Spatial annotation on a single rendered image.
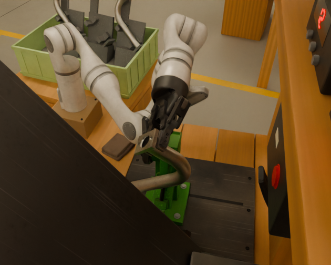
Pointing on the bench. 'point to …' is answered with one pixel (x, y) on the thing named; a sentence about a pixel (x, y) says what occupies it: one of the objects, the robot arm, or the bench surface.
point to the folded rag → (117, 147)
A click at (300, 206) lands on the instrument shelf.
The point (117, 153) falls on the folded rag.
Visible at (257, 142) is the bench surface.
